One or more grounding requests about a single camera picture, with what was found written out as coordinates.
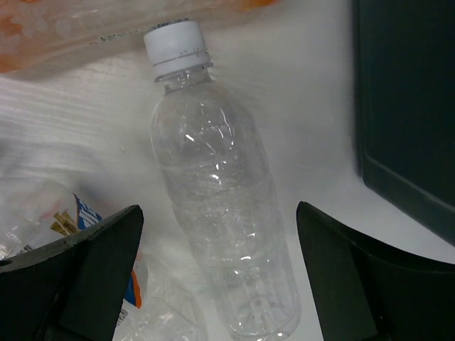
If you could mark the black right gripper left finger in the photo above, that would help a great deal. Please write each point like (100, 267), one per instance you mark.
(71, 289)

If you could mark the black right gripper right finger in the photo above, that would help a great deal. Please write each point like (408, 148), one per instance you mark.
(365, 289)

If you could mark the Pocari Sweat labelled bottle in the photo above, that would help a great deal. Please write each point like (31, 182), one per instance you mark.
(37, 212)

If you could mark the large clear bottle white cap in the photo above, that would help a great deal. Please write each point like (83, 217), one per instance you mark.
(222, 192)

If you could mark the dark green plastic bin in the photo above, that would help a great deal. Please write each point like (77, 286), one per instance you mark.
(404, 106)

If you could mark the orange label bottle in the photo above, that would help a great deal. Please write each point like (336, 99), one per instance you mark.
(34, 31)

